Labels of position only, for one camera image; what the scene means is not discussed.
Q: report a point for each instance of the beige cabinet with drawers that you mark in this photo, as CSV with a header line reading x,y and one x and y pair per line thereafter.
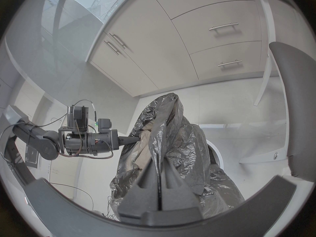
x,y
160,46

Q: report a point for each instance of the white trash bin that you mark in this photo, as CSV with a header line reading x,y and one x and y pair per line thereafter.
x,y
218,154

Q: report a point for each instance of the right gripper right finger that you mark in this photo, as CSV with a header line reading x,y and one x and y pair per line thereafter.
x,y
177,201

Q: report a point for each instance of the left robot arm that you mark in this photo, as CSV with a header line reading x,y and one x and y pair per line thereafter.
x,y
47,142

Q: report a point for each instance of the black plastic bag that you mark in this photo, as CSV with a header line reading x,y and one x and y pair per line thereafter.
x,y
187,144

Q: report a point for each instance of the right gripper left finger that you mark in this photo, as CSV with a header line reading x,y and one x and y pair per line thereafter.
x,y
143,201

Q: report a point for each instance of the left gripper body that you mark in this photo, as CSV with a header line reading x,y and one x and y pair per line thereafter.
x,y
91,139

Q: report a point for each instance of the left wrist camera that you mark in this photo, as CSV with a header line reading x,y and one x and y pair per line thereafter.
x,y
104,125

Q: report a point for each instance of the grey chair with white legs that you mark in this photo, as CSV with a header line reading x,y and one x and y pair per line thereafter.
x,y
296,95

